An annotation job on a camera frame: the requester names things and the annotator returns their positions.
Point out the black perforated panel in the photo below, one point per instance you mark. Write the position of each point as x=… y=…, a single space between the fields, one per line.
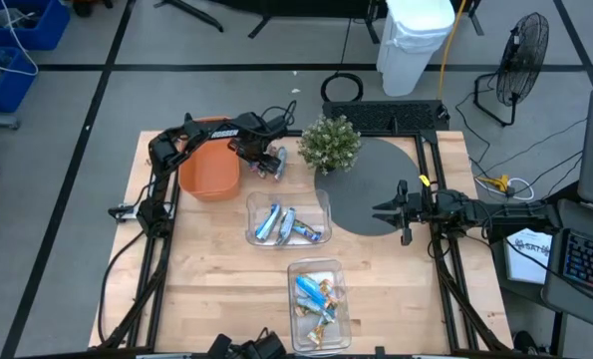
x=385 y=115

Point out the blue orange granola bar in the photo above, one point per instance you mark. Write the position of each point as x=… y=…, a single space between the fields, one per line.
x=310 y=290
x=318 y=310

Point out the blue plastic crate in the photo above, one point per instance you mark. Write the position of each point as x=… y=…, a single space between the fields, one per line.
x=14 y=85
x=47 y=27

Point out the wide clear plastic bin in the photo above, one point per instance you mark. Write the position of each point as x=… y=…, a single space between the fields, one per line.
x=321 y=209

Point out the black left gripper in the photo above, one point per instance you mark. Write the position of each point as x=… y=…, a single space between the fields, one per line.
x=246 y=147

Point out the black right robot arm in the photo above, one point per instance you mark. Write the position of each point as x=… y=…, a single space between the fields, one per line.
x=500 y=214

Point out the white paper booklet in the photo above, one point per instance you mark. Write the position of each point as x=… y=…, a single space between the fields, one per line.
x=527 y=264

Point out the black stand leg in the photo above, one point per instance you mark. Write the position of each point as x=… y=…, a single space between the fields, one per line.
x=191 y=12

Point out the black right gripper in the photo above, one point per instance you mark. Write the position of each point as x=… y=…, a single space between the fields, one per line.
x=415 y=209

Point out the artificial potted plant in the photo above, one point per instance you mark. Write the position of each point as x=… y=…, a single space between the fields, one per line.
x=328 y=144

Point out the grey keyboard tray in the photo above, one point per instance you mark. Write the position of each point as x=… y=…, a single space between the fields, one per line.
x=557 y=294

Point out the black floor fan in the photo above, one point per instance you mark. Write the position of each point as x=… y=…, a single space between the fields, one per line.
x=522 y=57

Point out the black backlit keyboard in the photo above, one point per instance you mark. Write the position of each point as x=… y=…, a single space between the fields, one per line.
x=590 y=261

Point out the narrow clear plastic bin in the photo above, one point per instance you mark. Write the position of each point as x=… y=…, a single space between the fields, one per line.
x=341 y=339

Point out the black aluminium table frame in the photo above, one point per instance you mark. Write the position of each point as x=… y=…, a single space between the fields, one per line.
x=405 y=134

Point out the grey round mat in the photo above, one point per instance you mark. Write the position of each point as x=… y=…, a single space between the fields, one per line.
x=376 y=169

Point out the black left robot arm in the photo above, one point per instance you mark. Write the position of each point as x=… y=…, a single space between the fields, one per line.
x=216 y=133

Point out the green orange granola bar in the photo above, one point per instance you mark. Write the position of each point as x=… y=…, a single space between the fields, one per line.
x=318 y=335

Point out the orange plastic bin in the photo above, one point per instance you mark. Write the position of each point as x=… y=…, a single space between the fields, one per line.
x=208 y=174

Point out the white trash bin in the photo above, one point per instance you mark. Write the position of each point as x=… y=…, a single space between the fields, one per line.
x=410 y=45

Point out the yellow tape tag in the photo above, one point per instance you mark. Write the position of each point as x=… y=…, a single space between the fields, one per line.
x=425 y=180

